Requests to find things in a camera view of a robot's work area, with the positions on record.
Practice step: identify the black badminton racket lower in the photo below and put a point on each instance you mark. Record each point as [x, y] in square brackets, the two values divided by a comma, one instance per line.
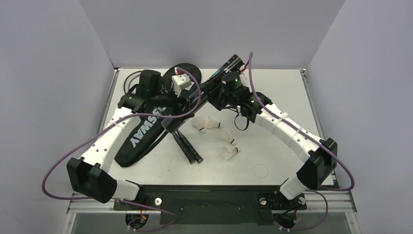
[192, 148]

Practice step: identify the black badminton racket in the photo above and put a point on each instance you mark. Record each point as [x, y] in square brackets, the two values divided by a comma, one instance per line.
[184, 147]
[192, 148]

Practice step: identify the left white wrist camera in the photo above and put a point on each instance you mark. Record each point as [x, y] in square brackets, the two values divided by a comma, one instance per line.
[180, 83]

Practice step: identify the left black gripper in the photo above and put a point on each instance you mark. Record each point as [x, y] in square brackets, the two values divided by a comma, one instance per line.
[186, 99]

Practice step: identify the black shuttlecock tube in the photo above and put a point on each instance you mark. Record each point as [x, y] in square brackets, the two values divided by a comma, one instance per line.
[200, 92]

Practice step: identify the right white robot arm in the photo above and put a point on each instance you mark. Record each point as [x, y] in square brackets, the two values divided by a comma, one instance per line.
[319, 156]

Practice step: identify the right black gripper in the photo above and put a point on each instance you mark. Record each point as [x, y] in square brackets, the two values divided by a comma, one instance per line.
[212, 83]

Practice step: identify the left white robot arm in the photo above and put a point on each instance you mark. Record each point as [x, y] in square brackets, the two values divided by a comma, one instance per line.
[89, 173]

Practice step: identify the aluminium frame rail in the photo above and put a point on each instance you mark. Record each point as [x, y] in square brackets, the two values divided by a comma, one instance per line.
[338, 202]

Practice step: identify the black badminton racket upper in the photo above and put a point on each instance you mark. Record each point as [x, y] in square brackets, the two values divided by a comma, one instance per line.
[184, 147]

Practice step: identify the white shuttlecock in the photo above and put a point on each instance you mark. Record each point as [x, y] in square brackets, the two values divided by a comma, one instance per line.
[212, 123]
[228, 152]
[228, 137]
[198, 123]

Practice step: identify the black Crossway racket bag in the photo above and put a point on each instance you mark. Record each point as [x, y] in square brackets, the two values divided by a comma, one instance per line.
[149, 132]

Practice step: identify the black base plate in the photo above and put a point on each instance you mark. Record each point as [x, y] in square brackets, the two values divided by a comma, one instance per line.
[235, 204]

